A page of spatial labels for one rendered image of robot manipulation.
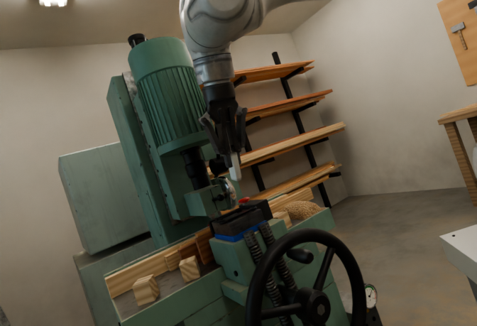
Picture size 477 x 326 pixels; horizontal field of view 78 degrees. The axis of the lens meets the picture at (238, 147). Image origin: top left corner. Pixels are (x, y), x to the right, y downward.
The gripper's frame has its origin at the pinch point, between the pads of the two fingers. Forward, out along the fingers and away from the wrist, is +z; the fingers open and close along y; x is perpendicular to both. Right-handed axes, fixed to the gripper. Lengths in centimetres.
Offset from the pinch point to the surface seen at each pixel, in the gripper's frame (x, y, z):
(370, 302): 17, -23, 44
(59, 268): -224, 61, 100
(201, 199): -10.9, 5.8, 9.1
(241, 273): 12.8, 10.4, 18.3
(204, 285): 4.6, 15.9, 22.1
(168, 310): 4.9, 24.6, 23.0
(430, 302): -15, -115, 119
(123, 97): -43, 12, -23
